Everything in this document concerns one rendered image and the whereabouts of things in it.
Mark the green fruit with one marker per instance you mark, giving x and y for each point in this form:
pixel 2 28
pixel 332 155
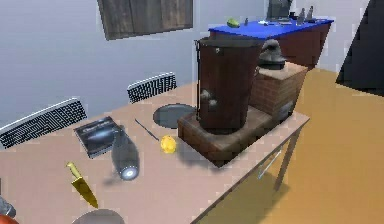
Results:
pixel 233 22

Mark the dark grey plate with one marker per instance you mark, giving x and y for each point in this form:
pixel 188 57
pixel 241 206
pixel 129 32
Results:
pixel 171 115

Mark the yellow apple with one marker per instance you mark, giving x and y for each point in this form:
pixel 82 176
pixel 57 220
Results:
pixel 168 144

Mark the thin black pencil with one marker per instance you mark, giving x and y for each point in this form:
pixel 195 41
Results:
pixel 146 129

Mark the pale wooden dining table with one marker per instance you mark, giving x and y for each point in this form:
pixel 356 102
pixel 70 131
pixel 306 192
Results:
pixel 186 186

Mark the dark grey book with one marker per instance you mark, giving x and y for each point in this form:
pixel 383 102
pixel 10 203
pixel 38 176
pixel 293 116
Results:
pixel 96 135

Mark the dark wooden framed picture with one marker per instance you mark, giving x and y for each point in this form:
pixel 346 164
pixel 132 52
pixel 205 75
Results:
pixel 146 16

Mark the blue topped brown counter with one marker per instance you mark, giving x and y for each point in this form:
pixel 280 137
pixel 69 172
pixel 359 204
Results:
pixel 286 36

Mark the yellow knife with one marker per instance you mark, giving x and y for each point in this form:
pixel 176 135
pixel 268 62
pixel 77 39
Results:
pixel 81 186

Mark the black cabinet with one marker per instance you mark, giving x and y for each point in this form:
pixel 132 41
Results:
pixel 365 50

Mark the grey small object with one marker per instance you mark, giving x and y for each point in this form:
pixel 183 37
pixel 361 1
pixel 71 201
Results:
pixel 6 207

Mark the red round object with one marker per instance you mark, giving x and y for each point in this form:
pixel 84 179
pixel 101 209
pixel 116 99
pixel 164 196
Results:
pixel 6 220

